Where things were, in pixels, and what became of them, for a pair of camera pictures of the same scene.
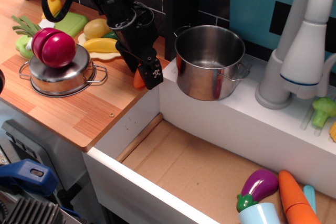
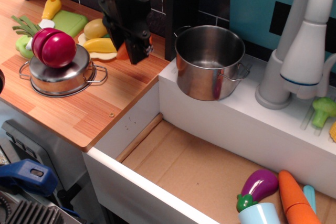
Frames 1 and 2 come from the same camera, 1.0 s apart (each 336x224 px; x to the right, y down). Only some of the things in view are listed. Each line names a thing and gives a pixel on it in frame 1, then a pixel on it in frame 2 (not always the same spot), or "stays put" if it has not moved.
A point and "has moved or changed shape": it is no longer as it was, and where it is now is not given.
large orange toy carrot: [297, 209] stays put
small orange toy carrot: [138, 82] has moved or changed shape
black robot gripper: [133, 24] to [125, 1]
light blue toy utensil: [310, 192] stays put
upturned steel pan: [63, 82] stays put
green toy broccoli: [324, 107] stays put
